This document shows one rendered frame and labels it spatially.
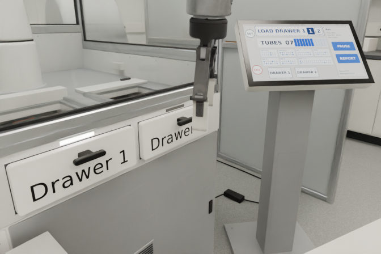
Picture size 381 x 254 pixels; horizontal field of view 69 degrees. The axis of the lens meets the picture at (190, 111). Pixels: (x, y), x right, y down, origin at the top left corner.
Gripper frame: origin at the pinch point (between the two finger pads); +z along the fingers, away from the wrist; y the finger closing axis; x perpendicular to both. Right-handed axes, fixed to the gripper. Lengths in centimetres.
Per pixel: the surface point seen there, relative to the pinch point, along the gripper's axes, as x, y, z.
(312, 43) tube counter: -37, 66, -7
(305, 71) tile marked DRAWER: -33, 55, 3
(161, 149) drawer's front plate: 13.0, 11.4, 18.3
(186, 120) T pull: 6.8, 16.1, 10.3
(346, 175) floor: -105, 149, 110
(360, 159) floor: -127, 182, 112
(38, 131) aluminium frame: 31.7, -13.1, 1.8
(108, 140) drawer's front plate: 22.5, -2.3, 8.8
